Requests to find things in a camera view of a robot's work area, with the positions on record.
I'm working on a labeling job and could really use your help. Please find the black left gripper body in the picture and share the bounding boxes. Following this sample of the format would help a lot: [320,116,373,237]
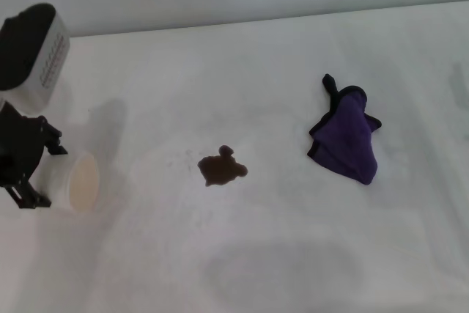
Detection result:
[0,99,49,190]

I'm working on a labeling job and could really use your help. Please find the white paper cup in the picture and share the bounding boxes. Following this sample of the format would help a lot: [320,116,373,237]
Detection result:
[30,150,101,213]

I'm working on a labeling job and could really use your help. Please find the purple rag with black trim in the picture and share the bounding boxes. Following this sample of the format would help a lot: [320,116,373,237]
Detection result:
[306,73,382,185]

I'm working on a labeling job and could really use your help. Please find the dark brown liquid stain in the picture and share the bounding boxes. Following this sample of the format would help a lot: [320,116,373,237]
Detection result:
[197,145,249,188]

